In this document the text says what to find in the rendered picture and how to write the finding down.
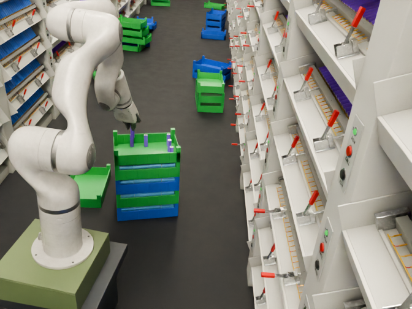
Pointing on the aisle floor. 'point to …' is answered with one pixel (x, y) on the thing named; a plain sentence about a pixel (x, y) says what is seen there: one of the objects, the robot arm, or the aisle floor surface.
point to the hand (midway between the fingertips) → (130, 125)
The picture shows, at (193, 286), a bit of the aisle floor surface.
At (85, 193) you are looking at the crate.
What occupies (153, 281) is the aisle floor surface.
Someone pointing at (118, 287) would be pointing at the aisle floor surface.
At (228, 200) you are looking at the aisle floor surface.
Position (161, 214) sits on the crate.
